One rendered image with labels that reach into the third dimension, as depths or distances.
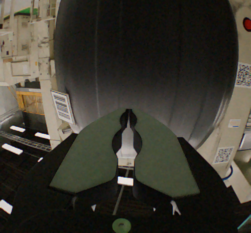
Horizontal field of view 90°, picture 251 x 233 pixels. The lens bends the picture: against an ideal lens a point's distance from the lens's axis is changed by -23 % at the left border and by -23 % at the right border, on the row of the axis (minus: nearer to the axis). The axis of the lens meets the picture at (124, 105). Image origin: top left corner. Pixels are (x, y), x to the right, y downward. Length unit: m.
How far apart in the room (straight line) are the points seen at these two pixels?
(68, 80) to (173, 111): 0.15
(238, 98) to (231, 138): 0.15
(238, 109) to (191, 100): 0.35
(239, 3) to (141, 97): 0.44
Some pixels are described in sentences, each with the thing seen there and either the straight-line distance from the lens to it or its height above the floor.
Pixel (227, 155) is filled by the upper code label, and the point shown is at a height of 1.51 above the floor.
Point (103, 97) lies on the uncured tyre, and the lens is 0.21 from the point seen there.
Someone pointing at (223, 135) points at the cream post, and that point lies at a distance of 0.57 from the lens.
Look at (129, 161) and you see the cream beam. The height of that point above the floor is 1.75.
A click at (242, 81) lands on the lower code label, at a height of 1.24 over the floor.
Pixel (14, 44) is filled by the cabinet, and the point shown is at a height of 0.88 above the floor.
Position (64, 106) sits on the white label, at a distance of 0.25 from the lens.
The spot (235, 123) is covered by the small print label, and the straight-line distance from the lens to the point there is 0.57.
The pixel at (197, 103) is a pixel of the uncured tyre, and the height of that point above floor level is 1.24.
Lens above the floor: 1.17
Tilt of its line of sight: 21 degrees up
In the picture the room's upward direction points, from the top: 179 degrees counter-clockwise
